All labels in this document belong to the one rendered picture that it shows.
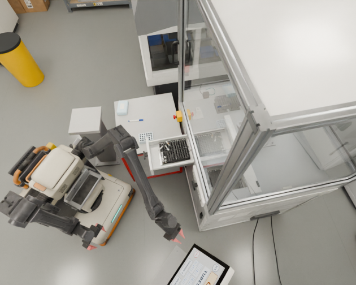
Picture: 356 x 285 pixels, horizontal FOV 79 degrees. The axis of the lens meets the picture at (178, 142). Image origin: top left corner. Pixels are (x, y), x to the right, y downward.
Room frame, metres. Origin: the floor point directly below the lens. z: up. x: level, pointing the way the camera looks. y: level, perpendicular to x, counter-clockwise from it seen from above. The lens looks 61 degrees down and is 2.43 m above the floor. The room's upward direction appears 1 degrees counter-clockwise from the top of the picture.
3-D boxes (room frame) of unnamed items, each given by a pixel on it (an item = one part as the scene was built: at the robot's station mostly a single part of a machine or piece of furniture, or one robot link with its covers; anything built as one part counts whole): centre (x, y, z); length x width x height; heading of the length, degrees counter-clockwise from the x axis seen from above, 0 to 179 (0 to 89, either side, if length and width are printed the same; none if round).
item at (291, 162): (0.38, -0.66, 1.52); 0.87 x 0.01 x 0.86; 101
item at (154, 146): (0.79, 0.02, 0.86); 0.40 x 0.26 x 0.06; 101
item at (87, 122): (1.20, 0.87, 0.38); 0.30 x 0.30 x 0.76; 5
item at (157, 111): (1.16, 0.28, 0.38); 0.62 x 0.58 x 0.76; 11
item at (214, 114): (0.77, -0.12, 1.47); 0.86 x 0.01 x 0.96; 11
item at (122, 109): (1.31, 0.52, 0.78); 0.15 x 0.10 x 0.04; 179
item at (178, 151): (0.79, 0.03, 0.87); 0.22 x 0.18 x 0.06; 101
